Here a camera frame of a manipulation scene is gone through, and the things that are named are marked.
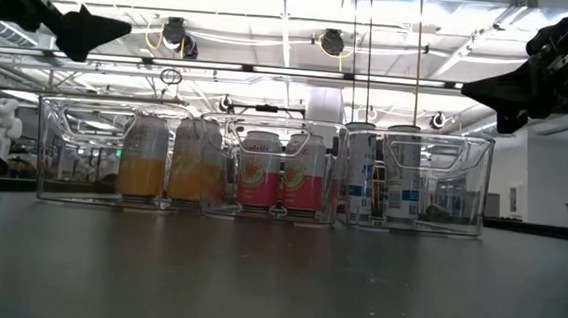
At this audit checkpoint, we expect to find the dark can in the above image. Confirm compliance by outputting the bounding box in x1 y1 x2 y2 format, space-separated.
379 122 426 225

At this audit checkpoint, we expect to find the hanging metal ring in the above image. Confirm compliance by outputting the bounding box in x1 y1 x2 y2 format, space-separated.
159 67 185 87

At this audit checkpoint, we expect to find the black can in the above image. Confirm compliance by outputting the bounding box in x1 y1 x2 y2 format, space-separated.
338 120 380 225

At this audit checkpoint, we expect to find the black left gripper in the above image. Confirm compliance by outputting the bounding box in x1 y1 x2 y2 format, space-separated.
0 0 135 67

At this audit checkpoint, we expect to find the black table frame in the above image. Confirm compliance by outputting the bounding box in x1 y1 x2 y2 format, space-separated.
0 173 568 245

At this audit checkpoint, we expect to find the orange white soda can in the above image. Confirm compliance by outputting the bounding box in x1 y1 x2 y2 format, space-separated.
165 115 232 211
115 113 172 206

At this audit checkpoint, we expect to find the horizontal overhead frame bar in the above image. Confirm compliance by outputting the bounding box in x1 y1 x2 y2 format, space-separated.
0 44 466 91

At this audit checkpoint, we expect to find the black horizontal bar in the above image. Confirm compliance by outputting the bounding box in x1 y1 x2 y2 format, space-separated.
226 101 308 120

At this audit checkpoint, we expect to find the clear plastic bin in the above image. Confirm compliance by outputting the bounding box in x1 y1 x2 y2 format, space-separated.
334 126 496 240
32 93 198 214
193 111 349 228

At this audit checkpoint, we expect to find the thin hanging black cable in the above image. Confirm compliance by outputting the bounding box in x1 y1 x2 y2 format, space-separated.
345 0 362 125
410 0 425 128

